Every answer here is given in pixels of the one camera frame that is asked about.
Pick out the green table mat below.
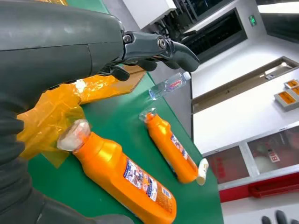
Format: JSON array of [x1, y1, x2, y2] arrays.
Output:
[[28, 0, 224, 224]]

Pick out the yellow taped cardboard sheet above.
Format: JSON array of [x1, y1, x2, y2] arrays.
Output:
[[17, 0, 147, 169]]

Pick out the clear water bottle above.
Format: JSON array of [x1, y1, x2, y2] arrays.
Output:
[[148, 71, 192, 101]]

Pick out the large orange detergent bottle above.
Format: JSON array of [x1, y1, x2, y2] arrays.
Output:
[[57, 119, 177, 224]]

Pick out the black framed glass partition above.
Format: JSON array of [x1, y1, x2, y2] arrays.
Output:
[[182, 7, 248, 64]]

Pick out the small orange detergent bottle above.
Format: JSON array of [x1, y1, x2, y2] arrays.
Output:
[[139, 108, 199, 184]]

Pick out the orange wall sign grey frame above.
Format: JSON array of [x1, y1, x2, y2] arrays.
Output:
[[273, 90, 299, 112], [283, 78, 299, 90]]

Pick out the red fire cabinet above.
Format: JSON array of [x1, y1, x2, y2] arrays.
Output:
[[206, 125, 299, 204]]

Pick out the small white bottle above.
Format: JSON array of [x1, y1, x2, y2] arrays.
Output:
[[196, 158, 209, 186]]

